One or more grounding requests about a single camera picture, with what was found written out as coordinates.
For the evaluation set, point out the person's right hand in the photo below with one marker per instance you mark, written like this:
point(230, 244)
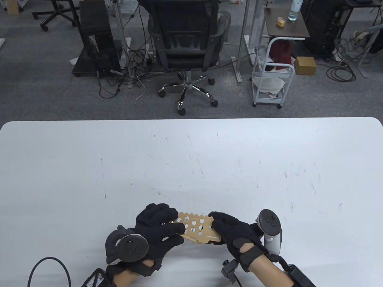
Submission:
point(236, 233)

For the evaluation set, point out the person's left hand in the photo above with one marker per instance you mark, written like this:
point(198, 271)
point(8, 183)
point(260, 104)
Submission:
point(155, 236)

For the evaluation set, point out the wooden crocodile lacing toy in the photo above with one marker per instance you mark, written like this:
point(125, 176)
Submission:
point(206, 236)

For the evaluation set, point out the person's right forearm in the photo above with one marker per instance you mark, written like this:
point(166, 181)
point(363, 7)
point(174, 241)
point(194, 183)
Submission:
point(269, 275)

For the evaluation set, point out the person's left forearm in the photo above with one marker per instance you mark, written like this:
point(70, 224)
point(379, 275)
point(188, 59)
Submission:
point(128, 275)

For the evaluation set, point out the black grey left hand controller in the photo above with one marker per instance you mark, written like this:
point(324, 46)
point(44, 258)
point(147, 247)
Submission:
point(128, 245)

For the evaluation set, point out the black grey hand controller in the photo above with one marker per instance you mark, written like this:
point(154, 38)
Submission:
point(269, 222)
point(128, 245)

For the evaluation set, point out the black left glove sensor module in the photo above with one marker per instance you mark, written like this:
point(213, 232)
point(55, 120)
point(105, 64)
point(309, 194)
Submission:
point(148, 269)

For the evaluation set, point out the black glove sensor module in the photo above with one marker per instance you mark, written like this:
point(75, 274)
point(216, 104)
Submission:
point(229, 269)
point(148, 269)

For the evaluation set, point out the black grey right hand controller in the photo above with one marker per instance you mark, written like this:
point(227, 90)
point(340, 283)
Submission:
point(269, 222)

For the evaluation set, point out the black right glove sensor module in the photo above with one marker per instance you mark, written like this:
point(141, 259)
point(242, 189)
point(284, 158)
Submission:
point(229, 269)

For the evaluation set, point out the white cloth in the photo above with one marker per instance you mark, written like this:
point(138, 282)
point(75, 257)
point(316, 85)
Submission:
point(269, 83)

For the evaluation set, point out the white rolling cart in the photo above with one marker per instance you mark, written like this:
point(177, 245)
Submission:
point(287, 86)

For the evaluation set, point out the brown cardboard box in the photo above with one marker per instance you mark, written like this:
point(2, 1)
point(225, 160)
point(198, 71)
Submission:
point(305, 66)

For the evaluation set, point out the dark red bag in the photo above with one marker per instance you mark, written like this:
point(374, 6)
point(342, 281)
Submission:
point(281, 52)

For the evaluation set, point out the white paper sheet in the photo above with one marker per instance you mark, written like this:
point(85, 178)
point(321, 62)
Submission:
point(74, 60)

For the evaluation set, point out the grey desk leg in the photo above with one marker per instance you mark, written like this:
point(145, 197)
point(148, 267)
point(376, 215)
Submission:
point(362, 67)

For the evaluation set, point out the dark brown side table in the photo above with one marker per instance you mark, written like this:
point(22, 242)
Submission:
point(288, 30)

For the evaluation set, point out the black mesh office chair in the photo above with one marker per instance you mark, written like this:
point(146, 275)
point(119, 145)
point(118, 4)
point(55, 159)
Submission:
point(188, 27)

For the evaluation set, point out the small yellow case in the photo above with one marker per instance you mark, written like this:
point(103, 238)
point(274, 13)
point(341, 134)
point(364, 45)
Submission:
point(280, 22)

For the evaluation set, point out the black computer tower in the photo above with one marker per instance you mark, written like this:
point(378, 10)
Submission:
point(95, 27)

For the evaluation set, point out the black equipment cabinet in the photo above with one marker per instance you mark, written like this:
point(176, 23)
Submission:
point(320, 27)

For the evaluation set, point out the clear water bottle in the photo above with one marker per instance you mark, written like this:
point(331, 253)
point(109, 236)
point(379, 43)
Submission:
point(294, 9)

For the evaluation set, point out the clear plastic box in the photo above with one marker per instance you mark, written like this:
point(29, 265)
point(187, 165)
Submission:
point(128, 6)

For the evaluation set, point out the white floor object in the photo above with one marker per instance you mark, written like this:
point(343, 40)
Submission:
point(1, 43)

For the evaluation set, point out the black swivel chair base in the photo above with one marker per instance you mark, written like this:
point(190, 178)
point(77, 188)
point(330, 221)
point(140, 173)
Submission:
point(57, 9)

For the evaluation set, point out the small cardboard box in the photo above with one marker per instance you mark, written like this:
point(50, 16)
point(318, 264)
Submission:
point(12, 6)

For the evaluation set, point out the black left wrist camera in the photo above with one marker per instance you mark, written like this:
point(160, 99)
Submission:
point(97, 278)

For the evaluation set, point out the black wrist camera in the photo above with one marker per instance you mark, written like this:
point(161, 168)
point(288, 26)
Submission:
point(299, 278)
point(97, 278)

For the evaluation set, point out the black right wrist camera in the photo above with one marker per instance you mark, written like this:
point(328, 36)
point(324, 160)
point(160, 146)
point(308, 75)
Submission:
point(299, 278)

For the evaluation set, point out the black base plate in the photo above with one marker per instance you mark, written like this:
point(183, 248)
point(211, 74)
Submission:
point(82, 67)

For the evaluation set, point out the aluminium frame post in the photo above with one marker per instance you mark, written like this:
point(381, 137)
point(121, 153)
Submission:
point(243, 30)
point(119, 30)

